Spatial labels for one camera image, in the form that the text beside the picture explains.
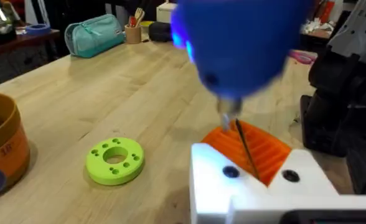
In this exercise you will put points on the white orange left gripper right finger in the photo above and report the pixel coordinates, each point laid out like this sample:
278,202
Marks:
298,174

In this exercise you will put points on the white orange left gripper left finger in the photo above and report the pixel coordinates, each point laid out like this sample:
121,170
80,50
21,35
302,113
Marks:
212,174

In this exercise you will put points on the blue electric screwdriver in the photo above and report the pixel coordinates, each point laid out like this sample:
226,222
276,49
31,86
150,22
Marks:
236,46

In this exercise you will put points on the green disc with holes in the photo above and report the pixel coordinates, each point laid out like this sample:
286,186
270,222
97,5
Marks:
114,161

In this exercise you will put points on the pink scissors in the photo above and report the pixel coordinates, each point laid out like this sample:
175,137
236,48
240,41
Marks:
302,57

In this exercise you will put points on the white crumpled wrapping heap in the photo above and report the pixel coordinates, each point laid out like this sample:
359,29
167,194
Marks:
315,27

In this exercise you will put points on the black soft case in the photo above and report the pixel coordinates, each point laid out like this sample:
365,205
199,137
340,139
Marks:
159,31

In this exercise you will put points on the wooden utensil cup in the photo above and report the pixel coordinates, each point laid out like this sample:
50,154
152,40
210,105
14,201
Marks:
133,35

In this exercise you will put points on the white box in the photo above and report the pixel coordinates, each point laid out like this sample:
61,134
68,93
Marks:
165,12

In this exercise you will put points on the wooden fork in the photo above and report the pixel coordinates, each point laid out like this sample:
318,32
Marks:
139,15

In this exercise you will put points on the teal soft zip bag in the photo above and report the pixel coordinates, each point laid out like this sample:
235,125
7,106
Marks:
92,35

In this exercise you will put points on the orange toy tub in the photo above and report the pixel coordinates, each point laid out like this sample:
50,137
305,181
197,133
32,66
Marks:
2,146

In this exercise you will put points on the blue tape roll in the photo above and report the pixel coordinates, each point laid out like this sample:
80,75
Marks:
37,29

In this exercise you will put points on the dark wooden side table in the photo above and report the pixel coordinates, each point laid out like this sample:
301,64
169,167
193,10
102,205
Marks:
18,43

